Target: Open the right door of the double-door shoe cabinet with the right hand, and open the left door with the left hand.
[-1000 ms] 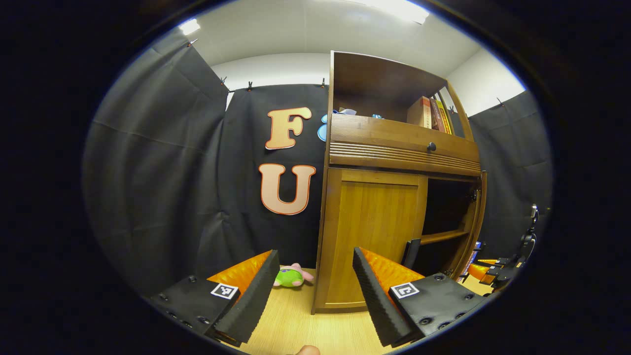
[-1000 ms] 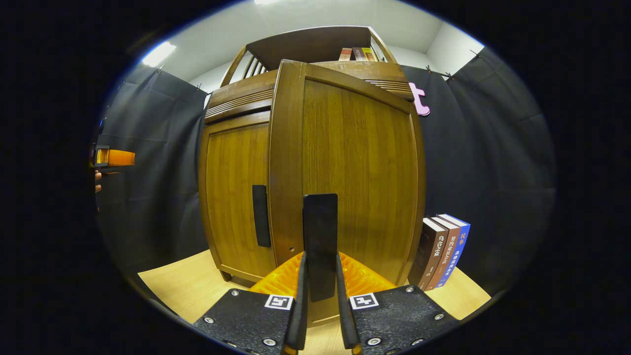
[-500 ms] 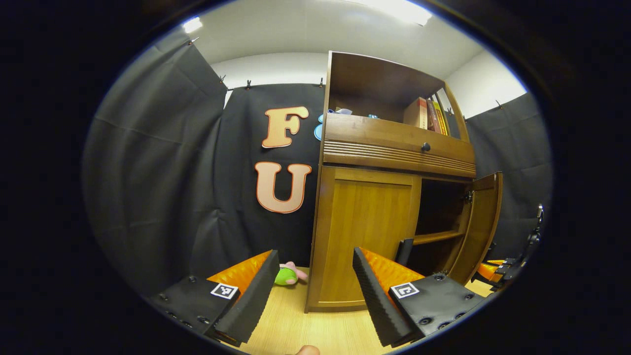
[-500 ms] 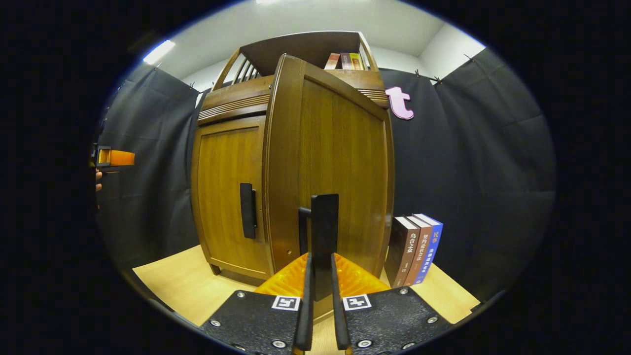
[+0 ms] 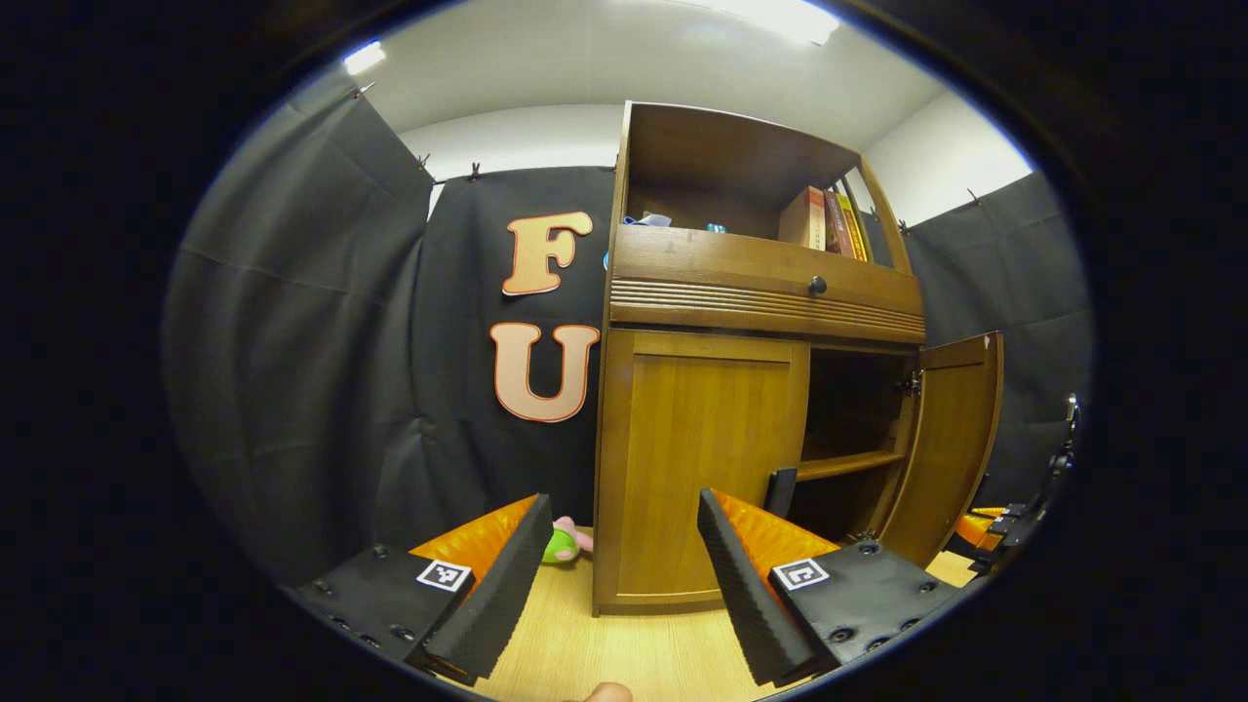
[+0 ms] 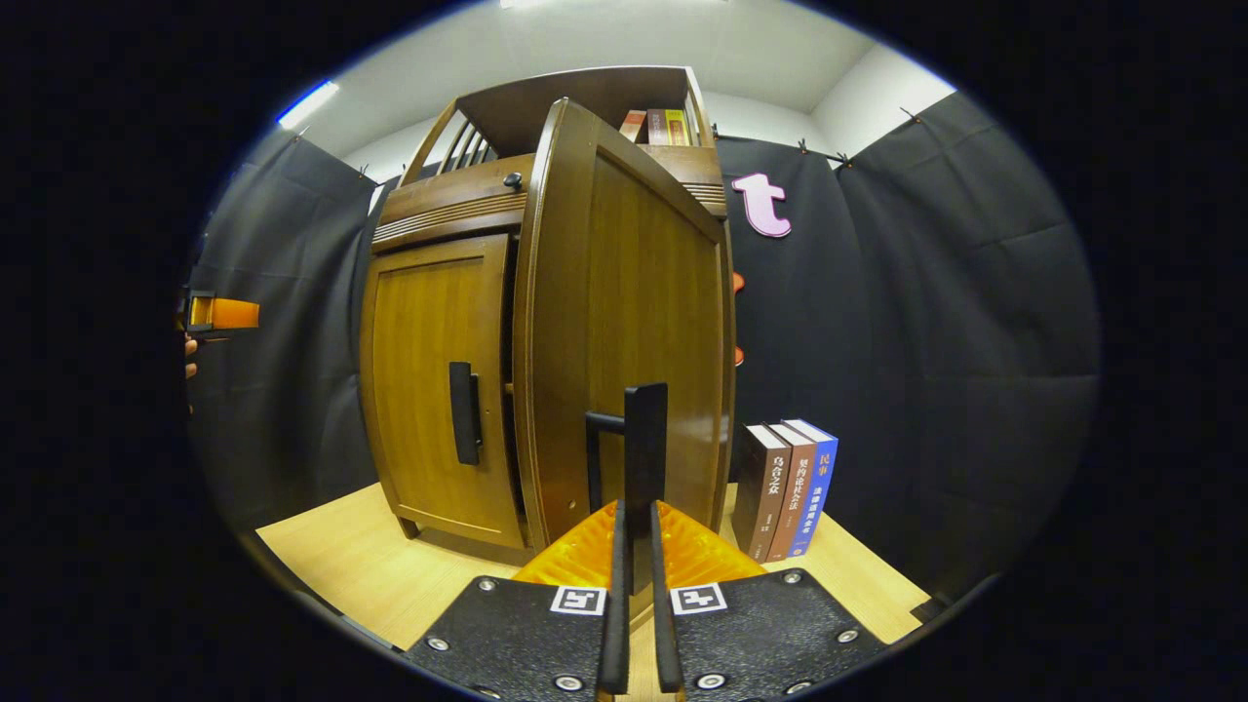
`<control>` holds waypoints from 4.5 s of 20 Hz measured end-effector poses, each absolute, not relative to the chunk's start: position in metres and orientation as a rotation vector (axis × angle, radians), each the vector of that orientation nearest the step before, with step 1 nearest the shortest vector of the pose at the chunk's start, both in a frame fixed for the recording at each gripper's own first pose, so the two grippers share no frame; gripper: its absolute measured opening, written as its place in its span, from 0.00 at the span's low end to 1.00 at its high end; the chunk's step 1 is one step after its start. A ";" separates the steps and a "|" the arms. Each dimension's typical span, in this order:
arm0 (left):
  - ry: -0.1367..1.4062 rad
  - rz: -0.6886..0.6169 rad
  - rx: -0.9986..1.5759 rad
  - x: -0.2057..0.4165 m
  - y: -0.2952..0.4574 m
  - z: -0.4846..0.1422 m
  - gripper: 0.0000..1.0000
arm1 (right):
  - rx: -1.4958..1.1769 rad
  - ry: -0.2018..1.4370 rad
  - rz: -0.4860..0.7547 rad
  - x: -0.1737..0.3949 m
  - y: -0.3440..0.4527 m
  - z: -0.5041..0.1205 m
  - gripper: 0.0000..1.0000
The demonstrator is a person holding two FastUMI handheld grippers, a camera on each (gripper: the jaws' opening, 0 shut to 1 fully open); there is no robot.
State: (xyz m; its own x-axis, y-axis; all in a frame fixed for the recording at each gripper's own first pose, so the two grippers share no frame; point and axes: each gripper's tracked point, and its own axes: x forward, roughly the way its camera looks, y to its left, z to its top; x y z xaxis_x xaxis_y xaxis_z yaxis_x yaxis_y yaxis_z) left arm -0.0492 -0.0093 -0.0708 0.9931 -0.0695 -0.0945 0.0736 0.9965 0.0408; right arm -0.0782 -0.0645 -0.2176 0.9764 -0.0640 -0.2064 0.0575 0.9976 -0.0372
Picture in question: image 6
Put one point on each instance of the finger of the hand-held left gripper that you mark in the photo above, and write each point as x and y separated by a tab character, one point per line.
234	313

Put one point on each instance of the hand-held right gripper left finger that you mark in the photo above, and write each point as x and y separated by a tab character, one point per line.
614	624

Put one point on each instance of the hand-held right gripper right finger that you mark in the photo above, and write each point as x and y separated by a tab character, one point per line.
665	634

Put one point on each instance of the wooden shoe cabinet door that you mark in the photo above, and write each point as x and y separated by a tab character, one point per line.
643	292
419	390

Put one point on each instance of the wooden double-door shoe cabinet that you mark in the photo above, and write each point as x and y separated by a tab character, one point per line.
458	200

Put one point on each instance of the dark brown standing book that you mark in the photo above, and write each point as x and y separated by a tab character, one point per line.
762	487

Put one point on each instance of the blue white standing book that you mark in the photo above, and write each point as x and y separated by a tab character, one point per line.
815	483

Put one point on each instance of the ceiling light panel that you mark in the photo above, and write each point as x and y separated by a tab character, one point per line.
517	3
307	103

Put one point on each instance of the black backdrop cloth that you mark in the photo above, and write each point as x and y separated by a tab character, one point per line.
926	341

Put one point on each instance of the yellow book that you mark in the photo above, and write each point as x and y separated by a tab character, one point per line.
677	127

